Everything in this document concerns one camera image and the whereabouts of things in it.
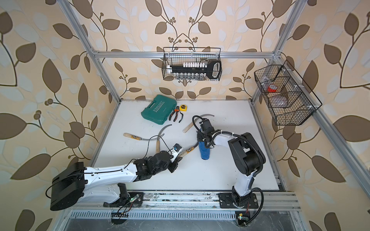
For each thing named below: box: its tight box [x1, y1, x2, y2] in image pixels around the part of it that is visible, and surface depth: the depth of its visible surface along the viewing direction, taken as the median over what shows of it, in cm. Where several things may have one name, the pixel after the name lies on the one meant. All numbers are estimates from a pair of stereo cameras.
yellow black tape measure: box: [179, 104, 188, 112], surface depth 117 cm
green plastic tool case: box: [140, 94, 177, 125], surface depth 111 cm
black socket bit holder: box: [166, 60, 222, 80], surface depth 86 cm
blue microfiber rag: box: [198, 141, 211, 160], surface depth 91 cm
